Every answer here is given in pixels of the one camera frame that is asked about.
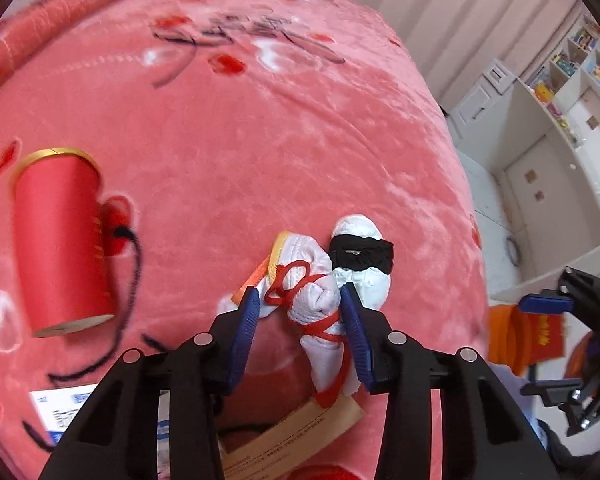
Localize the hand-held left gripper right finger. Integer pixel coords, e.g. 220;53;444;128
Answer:
339;282;553;480

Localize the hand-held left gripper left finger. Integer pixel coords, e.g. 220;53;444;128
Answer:
37;286;261;480

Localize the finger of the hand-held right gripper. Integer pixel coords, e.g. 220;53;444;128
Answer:
519;267;600;331
519;377;600;436

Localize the white bundle with red string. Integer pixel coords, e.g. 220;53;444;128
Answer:
232;230;361;408

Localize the white packet with black band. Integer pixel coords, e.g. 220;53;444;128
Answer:
328;215;396;311

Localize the tan paper slip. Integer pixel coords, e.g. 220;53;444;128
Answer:
217;397;366;480

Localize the white printed label sheet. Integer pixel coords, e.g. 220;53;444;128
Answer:
29;387;173;480

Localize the red cardboard tube gold rim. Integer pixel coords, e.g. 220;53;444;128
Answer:
11;147;117;338

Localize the red paper sheet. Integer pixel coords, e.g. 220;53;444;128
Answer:
522;312;566;361

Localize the person's light blue trouser leg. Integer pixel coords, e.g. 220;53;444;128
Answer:
490;362;551;456

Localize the white cabinet unit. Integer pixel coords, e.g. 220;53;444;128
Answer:
442;0;600;301

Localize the bed with pink blanket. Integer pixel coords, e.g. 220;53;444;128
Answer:
0;0;491;480

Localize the row of colourful books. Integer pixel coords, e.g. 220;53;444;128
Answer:
527;15;600;131

